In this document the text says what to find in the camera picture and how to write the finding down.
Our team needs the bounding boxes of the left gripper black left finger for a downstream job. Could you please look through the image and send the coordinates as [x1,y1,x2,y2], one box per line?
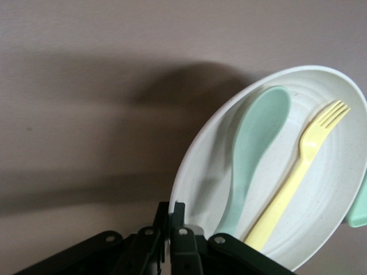
[14,202,170,275]

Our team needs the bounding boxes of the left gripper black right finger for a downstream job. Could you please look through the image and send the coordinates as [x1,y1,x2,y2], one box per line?
[170,202,296,275]

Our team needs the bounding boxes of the cream round plate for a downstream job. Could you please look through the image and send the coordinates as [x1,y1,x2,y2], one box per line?
[169,65,367,273]

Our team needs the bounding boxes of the yellow plastic fork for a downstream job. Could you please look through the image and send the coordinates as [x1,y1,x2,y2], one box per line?
[243,100,352,249]

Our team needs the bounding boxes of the pale green plastic spoon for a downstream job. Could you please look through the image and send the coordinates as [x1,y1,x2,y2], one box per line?
[214,85,292,234]

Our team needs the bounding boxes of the light green rectangular tray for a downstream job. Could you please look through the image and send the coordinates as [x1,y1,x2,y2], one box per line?
[343,168,367,229]

